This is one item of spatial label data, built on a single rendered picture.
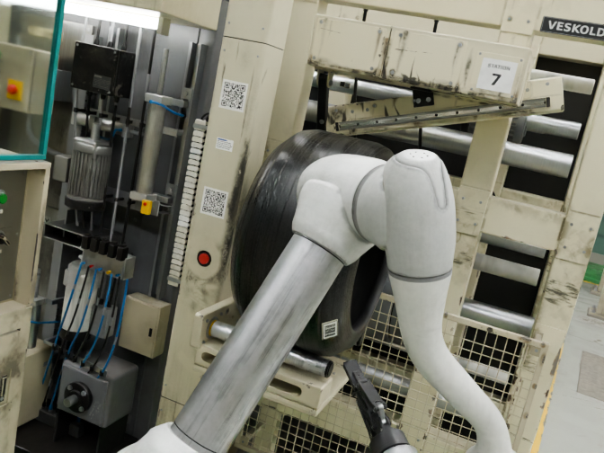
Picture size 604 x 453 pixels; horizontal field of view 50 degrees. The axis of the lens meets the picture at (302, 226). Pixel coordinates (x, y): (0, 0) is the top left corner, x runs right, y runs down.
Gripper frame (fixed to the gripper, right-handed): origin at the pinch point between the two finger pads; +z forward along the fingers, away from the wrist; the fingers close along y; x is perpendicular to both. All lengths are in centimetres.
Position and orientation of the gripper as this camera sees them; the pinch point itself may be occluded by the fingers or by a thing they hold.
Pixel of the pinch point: (355, 375)
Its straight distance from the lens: 143.1
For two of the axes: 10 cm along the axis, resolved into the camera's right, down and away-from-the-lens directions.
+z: -3.1, -6.0, 7.4
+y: 0.1, 7.8, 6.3
